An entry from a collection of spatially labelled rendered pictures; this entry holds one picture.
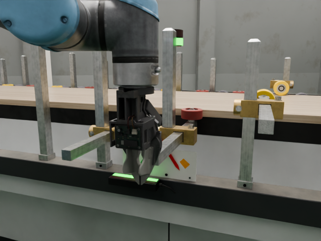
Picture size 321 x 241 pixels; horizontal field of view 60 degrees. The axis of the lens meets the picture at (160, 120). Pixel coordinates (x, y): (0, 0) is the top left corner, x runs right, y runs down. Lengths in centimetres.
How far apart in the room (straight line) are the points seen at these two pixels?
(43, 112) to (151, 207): 54
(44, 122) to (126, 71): 68
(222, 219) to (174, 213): 17
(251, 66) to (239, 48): 466
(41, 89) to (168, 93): 50
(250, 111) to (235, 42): 463
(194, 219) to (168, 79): 48
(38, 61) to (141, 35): 67
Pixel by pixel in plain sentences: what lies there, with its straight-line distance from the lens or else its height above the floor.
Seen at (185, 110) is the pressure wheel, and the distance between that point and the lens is 102.
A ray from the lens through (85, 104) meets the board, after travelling 129.
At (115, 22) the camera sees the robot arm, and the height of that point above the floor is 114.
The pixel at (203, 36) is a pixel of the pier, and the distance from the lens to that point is 503.
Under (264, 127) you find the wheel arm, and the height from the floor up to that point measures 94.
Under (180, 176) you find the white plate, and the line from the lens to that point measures 93.
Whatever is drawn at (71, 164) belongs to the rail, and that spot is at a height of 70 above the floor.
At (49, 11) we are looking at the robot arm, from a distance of 39.
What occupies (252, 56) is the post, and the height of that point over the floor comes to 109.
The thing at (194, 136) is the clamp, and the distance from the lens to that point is 88.
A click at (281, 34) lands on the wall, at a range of 602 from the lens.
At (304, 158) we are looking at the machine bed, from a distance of 111.
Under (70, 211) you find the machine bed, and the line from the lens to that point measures 153.
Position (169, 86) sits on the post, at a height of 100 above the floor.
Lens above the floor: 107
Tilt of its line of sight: 11 degrees down
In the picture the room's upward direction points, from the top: straight up
